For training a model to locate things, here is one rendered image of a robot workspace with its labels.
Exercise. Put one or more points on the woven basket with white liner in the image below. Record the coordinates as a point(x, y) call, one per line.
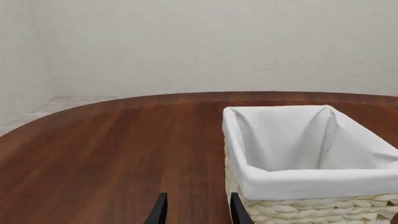
point(292, 149)

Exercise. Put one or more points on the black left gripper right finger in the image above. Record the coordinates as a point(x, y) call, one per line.
point(238, 211)

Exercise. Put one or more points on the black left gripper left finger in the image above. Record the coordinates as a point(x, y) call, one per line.
point(160, 210)

